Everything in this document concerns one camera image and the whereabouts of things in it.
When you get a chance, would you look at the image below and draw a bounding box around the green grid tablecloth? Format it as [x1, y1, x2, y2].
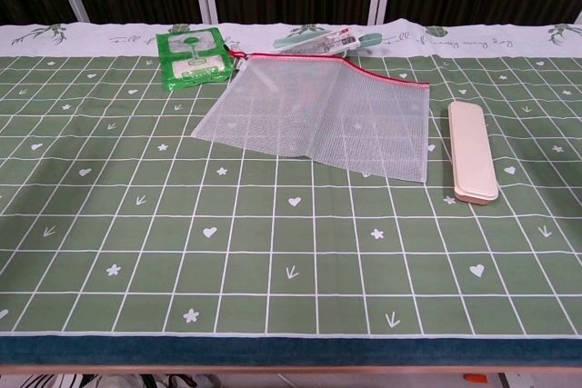
[0, 17, 582, 339]

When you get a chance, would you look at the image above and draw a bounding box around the green plastic packet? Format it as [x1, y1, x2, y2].
[156, 28, 234, 92]

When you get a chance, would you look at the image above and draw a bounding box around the cream oblong pencil case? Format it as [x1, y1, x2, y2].
[447, 100, 500, 204]

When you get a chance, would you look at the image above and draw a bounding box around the white printed flat packet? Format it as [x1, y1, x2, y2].
[284, 27, 364, 55]

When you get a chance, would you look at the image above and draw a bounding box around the clear mesh zipper pouch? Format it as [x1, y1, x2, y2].
[190, 45, 431, 184]

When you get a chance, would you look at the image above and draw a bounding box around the light green packaged tool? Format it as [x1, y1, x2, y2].
[272, 29, 387, 54]

